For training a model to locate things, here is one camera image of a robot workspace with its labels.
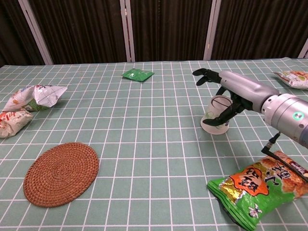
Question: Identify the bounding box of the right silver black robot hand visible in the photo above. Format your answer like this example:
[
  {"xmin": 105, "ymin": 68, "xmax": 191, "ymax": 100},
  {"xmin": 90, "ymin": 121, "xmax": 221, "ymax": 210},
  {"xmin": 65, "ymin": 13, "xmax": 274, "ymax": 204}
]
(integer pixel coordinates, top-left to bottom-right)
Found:
[{"xmin": 192, "ymin": 68, "xmax": 280, "ymax": 127}]

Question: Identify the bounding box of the white paper cup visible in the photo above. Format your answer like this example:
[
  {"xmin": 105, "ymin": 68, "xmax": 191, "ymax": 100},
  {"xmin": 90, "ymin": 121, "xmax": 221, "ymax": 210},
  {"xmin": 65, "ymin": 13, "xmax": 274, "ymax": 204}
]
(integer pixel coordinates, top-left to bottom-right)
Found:
[{"xmin": 200, "ymin": 95, "xmax": 238, "ymax": 135}]

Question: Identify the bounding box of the green grid-patterned tablecloth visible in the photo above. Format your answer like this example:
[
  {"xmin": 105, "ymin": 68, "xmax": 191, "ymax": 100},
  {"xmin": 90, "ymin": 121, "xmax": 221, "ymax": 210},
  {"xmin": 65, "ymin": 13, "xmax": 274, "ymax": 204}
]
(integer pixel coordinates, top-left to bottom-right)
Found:
[{"xmin": 0, "ymin": 57, "xmax": 308, "ymax": 231}]

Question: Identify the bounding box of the white flat snack bag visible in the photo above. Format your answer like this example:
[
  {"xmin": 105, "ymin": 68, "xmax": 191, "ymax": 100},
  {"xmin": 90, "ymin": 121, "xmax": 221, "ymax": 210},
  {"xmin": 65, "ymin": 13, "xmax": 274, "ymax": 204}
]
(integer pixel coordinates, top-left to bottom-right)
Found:
[{"xmin": 273, "ymin": 69, "xmax": 308, "ymax": 90}]

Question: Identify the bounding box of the green orange snack bag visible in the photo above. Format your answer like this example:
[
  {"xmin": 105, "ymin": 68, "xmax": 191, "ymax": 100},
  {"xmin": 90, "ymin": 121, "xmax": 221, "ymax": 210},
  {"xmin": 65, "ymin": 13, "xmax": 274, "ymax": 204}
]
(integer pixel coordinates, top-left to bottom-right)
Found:
[{"xmin": 206, "ymin": 150, "xmax": 308, "ymax": 228}]

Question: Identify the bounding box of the green sachet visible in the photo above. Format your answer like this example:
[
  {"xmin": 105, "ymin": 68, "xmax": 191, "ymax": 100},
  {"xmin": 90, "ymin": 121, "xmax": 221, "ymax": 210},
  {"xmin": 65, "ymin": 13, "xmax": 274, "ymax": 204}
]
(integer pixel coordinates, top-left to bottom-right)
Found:
[{"xmin": 121, "ymin": 68, "xmax": 155, "ymax": 83}]

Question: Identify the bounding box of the round woven rattan coaster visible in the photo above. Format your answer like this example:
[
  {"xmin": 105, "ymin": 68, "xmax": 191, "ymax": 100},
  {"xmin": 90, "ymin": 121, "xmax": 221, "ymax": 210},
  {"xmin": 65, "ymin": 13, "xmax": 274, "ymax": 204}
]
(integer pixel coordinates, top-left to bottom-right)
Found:
[{"xmin": 23, "ymin": 142, "xmax": 100, "ymax": 208}]

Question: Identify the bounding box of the crumpled white snack bag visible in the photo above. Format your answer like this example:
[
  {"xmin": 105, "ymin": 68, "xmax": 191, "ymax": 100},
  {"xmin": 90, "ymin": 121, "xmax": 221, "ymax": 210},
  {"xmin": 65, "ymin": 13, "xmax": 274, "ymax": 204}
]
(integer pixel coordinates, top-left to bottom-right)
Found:
[{"xmin": 2, "ymin": 84, "xmax": 68, "ymax": 113}]

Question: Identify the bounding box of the orange white snack bag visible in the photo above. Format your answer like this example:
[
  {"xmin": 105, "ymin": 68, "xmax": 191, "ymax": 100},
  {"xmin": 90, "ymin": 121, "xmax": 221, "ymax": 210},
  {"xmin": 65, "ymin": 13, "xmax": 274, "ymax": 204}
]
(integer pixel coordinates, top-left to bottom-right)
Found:
[{"xmin": 0, "ymin": 109, "xmax": 34, "ymax": 139}]

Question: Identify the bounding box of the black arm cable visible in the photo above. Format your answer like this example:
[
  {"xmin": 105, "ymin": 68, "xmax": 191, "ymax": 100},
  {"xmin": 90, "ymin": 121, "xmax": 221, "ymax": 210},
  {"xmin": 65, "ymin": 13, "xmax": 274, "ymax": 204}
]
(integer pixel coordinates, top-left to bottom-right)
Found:
[{"xmin": 261, "ymin": 131, "xmax": 308, "ymax": 184}]

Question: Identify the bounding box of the white double partition post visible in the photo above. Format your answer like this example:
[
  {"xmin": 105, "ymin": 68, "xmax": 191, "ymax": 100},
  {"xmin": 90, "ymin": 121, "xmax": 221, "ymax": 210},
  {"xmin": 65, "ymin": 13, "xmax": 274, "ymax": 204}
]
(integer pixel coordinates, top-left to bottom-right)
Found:
[{"xmin": 119, "ymin": 0, "xmax": 136, "ymax": 62}]

